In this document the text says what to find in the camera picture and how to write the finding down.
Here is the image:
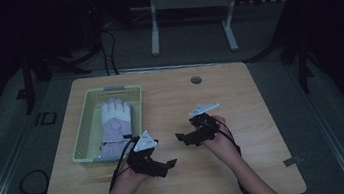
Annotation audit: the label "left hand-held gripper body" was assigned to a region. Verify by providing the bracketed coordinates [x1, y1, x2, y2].
[123, 127, 170, 183]

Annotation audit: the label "person's right hand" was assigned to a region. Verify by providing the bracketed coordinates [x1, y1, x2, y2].
[198, 112, 242, 169]

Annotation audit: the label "person's left hand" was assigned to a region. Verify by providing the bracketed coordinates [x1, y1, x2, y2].
[112, 161, 155, 194]

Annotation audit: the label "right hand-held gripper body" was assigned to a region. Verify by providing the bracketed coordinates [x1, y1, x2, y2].
[180, 101, 225, 149]

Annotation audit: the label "lilac glove with white fingers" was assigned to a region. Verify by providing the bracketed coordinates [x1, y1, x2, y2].
[93, 95, 138, 161]

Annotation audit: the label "black cable loop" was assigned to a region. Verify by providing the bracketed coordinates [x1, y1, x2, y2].
[17, 168, 53, 194]

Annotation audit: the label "grey round cable grommet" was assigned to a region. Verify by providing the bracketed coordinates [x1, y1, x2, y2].
[190, 75, 204, 86]

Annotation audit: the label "left hand-held gripper cable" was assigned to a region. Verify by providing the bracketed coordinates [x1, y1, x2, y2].
[102, 135, 143, 194]

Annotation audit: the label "black metal stand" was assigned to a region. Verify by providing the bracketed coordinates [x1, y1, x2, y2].
[241, 24, 324, 101]
[11, 47, 95, 117]

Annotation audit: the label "black hanging cables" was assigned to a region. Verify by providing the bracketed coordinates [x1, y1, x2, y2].
[97, 27, 121, 78]

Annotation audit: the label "pale green plastic basket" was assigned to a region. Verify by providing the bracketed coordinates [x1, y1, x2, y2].
[62, 81, 152, 168]

